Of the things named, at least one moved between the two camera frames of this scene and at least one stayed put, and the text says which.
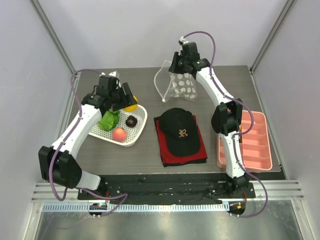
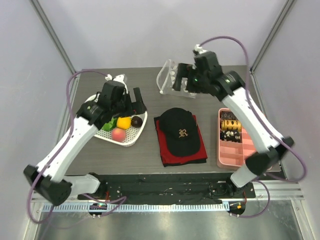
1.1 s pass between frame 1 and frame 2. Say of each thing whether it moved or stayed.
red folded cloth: stayed
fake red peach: stayed
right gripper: moved
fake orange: moved
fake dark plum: moved
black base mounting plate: stayed
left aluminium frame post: stayed
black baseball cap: stayed
